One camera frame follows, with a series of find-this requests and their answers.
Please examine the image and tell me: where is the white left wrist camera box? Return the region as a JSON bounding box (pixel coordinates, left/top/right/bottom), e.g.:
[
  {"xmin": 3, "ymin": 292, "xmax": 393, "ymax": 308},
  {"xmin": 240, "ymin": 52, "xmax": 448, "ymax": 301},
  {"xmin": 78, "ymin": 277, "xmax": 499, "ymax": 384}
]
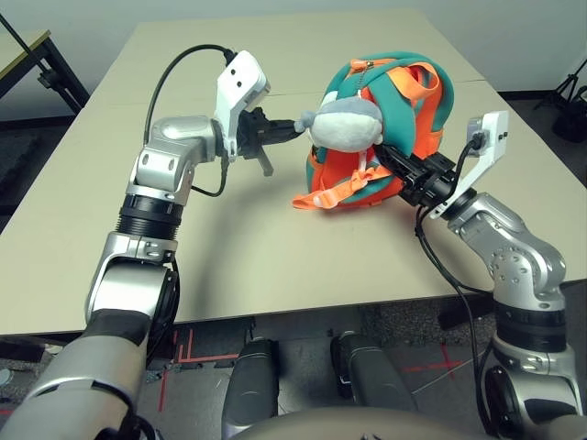
[{"xmin": 215, "ymin": 49, "xmax": 272, "ymax": 165}]

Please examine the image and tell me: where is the beige robot torso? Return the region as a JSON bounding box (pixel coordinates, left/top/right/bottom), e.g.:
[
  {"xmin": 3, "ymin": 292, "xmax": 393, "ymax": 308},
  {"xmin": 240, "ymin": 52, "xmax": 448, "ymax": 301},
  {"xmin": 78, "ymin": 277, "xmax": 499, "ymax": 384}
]
[{"xmin": 237, "ymin": 406, "xmax": 470, "ymax": 440}]

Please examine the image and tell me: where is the grey white plush shark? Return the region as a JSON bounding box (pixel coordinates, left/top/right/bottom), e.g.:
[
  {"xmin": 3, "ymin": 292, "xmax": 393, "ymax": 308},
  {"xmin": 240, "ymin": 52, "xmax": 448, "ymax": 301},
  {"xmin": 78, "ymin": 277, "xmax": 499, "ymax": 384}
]
[{"xmin": 294, "ymin": 97, "xmax": 386, "ymax": 153}]

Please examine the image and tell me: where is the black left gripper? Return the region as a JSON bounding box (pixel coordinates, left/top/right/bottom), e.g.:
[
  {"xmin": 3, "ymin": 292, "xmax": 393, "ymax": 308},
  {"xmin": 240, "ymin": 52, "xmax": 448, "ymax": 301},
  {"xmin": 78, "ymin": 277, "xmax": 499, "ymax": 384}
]
[{"xmin": 235, "ymin": 106, "xmax": 307, "ymax": 179}]

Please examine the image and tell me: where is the black clamp on frame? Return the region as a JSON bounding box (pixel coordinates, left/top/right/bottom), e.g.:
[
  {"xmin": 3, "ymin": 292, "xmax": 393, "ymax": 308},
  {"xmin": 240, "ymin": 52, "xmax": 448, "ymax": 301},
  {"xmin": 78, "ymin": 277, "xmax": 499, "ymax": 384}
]
[{"xmin": 37, "ymin": 67, "xmax": 61, "ymax": 91}]

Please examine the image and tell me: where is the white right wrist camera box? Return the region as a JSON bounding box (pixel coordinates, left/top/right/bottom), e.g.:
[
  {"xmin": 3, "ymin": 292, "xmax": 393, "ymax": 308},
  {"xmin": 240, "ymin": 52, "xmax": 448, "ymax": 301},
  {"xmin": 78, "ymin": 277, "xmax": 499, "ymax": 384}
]
[{"xmin": 429, "ymin": 109, "xmax": 511, "ymax": 220}]

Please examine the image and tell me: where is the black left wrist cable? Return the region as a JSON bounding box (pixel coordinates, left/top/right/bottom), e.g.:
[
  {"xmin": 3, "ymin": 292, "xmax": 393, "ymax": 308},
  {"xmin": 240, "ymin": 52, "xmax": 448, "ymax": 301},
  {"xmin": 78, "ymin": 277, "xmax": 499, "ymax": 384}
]
[{"xmin": 143, "ymin": 43, "xmax": 238, "ymax": 199}]

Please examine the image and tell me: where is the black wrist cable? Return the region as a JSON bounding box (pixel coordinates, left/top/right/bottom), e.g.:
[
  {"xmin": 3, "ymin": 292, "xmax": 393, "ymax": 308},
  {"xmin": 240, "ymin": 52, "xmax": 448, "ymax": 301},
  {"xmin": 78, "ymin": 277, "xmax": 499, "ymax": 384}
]
[
  {"xmin": 143, "ymin": 43, "xmax": 238, "ymax": 199},
  {"xmin": 414, "ymin": 129, "xmax": 495, "ymax": 369}
]

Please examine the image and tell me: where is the black table foot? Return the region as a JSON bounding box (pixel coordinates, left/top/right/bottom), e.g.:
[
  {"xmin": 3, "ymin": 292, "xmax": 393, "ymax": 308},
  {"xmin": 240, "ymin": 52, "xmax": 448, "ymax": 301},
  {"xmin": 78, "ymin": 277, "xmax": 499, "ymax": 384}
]
[{"xmin": 437, "ymin": 296, "xmax": 497, "ymax": 329}]

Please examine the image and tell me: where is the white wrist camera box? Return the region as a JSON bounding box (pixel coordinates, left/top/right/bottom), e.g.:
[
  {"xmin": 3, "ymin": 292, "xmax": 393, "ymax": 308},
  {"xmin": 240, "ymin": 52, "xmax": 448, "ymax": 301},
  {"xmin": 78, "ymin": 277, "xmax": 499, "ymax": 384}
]
[
  {"xmin": 215, "ymin": 49, "xmax": 272, "ymax": 165},
  {"xmin": 429, "ymin": 109, "xmax": 511, "ymax": 220}
]

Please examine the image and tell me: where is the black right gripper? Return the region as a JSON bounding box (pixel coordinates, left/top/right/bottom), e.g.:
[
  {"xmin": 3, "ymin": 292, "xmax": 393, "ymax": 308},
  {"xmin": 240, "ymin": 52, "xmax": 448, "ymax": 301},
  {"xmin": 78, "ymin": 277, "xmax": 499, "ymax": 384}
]
[{"xmin": 378, "ymin": 144, "xmax": 460, "ymax": 208}]

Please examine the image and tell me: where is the teal and orange backpack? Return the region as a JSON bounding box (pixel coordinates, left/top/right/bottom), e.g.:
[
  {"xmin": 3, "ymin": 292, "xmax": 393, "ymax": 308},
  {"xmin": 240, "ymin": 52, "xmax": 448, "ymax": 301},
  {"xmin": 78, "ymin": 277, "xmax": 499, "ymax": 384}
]
[{"xmin": 291, "ymin": 56, "xmax": 456, "ymax": 213}]

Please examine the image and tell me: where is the dark robot right leg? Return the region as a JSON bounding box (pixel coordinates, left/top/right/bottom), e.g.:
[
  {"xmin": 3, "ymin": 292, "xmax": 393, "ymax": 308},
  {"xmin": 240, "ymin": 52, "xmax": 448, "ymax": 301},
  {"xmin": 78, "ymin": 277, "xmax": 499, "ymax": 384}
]
[{"xmin": 329, "ymin": 330, "xmax": 419, "ymax": 413}]

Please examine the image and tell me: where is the black tripod stand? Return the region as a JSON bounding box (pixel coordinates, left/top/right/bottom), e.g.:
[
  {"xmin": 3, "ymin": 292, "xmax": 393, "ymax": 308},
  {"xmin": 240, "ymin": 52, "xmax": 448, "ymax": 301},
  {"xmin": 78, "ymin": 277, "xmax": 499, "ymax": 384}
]
[
  {"xmin": 530, "ymin": 58, "xmax": 587, "ymax": 112},
  {"xmin": 551, "ymin": 88, "xmax": 587, "ymax": 144}
]

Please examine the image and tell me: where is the dark robot leg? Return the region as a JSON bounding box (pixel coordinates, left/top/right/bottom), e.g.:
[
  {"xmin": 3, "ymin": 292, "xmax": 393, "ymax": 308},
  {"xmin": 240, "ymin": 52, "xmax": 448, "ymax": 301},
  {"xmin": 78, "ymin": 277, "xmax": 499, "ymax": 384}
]
[
  {"xmin": 329, "ymin": 330, "xmax": 419, "ymax": 413},
  {"xmin": 221, "ymin": 337, "xmax": 282, "ymax": 437}
]

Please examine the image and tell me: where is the dark robot left leg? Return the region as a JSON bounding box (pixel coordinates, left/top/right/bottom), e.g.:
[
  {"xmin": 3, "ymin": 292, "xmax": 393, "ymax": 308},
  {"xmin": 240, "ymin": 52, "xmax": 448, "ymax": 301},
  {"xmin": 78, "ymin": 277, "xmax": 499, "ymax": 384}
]
[{"xmin": 221, "ymin": 337, "xmax": 282, "ymax": 437}]

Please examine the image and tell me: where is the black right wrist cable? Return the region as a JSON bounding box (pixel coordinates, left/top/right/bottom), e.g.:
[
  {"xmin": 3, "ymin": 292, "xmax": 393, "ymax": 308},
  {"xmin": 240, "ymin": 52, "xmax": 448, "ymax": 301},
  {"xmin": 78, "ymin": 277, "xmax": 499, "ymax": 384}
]
[{"xmin": 414, "ymin": 129, "xmax": 495, "ymax": 369}]

